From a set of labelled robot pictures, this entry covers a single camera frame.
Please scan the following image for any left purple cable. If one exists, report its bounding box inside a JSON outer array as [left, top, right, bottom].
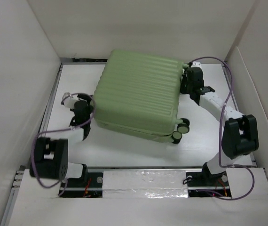
[[29, 93, 96, 196]]

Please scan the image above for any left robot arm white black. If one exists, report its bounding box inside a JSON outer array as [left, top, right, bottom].
[[30, 93, 96, 189]]

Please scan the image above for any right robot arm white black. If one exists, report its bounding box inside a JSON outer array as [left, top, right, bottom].
[[181, 67, 259, 185]]

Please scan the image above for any silver tape strip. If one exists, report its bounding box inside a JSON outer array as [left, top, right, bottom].
[[102, 169, 188, 199]]

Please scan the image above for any green suitcase with blue lining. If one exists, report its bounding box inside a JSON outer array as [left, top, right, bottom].
[[93, 49, 189, 144]]

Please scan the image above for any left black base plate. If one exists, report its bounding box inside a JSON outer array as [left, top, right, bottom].
[[58, 171, 103, 198]]

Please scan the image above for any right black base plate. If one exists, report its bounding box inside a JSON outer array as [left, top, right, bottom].
[[182, 171, 232, 198]]

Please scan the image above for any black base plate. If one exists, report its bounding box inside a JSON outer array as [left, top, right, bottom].
[[58, 171, 103, 198], [182, 171, 232, 198]]

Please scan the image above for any purple cable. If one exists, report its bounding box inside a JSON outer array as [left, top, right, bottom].
[[29, 93, 96, 196], [188, 56, 255, 200]]

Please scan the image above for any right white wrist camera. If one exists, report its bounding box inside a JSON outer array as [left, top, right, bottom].
[[188, 61, 202, 68]]

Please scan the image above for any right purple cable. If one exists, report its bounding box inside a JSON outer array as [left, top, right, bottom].
[[188, 56, 255, 200]]

